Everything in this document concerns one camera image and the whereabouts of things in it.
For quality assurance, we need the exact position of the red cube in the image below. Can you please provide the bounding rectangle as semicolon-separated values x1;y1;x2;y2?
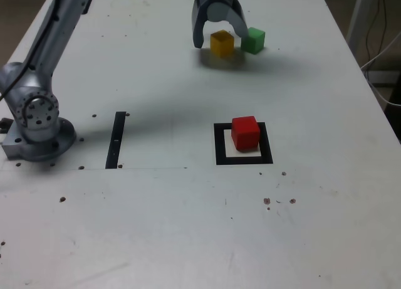
231;115;261;153

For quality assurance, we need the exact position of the white metal post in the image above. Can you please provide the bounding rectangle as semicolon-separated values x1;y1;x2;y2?
346;0;377;60

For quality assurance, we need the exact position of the thin black hanging cable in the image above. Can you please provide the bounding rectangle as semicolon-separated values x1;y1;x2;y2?
365;0;390;56

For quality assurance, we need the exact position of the white cable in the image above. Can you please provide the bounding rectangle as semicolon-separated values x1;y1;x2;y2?
360;31;401;107

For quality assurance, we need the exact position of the green cube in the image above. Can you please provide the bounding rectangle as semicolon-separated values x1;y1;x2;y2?
240;26;266;55

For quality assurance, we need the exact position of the black tape square outline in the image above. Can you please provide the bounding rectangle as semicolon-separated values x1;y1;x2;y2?
213;122;274;166

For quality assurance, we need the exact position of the black tape strip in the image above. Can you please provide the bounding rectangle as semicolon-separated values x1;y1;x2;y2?
105;111;127;170

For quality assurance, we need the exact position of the yellow cube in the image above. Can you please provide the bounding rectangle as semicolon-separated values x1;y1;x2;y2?
210;29;236;58

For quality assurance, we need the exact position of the grey metal bar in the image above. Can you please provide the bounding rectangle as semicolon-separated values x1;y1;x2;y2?
365;70;401;85

